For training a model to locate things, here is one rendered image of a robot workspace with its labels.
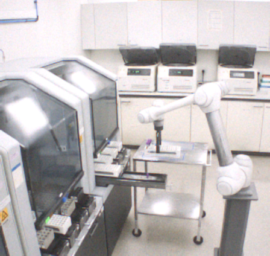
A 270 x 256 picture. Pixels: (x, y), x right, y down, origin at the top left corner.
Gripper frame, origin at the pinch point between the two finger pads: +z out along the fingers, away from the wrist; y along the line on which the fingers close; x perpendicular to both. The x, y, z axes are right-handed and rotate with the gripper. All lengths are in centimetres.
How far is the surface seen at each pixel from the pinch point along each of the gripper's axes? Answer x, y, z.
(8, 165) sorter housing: 42, -143, -50
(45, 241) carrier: 40, -129, 1
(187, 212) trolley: -27, -4, 59
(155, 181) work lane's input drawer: -3.7, -45.1, 6.4
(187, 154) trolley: -24.2, 3.0, 5.4
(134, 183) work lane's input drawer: 11.1, -46.0, 8.6
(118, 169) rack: 24.1, -41.3, 1.2
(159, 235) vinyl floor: -2, -5, 87
